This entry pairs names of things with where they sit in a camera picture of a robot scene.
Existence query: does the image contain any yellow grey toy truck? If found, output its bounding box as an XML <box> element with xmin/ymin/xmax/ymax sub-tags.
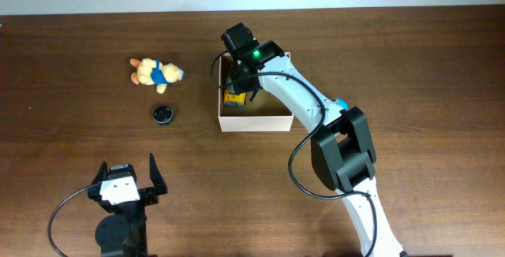
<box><xmin>223</xmin><ymin>90</ymin><xmax>247</xmax><ymax>108</ymax></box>

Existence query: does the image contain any black cable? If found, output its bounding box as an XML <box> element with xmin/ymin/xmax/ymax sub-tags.
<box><xmin>209</xmin><ymin>50</ymin><xmax>379</xmax><ymax>257</ymax></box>
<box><xmin>47</xmin><ymin>184</ymin><xmax>100</xmax><ymax>257</ymax></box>

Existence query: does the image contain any left black cable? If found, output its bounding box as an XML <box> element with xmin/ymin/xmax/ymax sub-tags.
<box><xmin>47</xmin><ymin>184</ymin><xmax>100</xmax><ymax>257</ymax></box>

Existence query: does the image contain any yellow plush bear toy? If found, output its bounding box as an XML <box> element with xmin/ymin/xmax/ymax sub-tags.
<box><xmin>129</xmin><ymin>58</ymin><xmax>184</xmax><ymax>94</ymax></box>

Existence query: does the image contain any beige cardboard box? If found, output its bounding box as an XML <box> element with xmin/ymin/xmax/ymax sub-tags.
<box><xmin>217</xmin><ymin>50</ymin><xmax>295</xmax><ymax>133</ymax></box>

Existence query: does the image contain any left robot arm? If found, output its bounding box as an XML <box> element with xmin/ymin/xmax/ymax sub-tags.
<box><xmin>88</xmin><ymin>154</ymin><xmax>167</xmax><ymax>257</ymax></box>

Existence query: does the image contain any black round speaker puck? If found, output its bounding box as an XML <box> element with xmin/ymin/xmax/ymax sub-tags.
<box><xmin>152</xmin><ymin>106</ymin><xmax>174</xmax><ymax>125</ymax></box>

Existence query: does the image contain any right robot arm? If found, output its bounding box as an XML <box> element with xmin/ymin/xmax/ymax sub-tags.
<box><xmin>217</xmin><ymin>23</ymin><xmax>406</xmax><ymax>257</ymax></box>

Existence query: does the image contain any blue toy ball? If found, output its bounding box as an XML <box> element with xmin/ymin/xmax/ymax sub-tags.
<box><xmin>333</xmin><ymin>99</ymin><xmax>349</xmax><ymax>111</ymax></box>

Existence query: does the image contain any right black cable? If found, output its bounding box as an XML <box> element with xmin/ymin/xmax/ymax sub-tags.
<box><xmin>209</xmin><ymin>50</ymin><xmax>379</xmax><ymax>257</ymax></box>

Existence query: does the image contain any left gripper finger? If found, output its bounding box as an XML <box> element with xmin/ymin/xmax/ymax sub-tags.
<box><xmin>92</xmin><ymin>162</ymin><xmax>108</xmax><ymax>184</ymax></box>
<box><xmin>149</xmin><ymin>153</ymin><xmax>167</xmax><ymax>195</ymax></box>

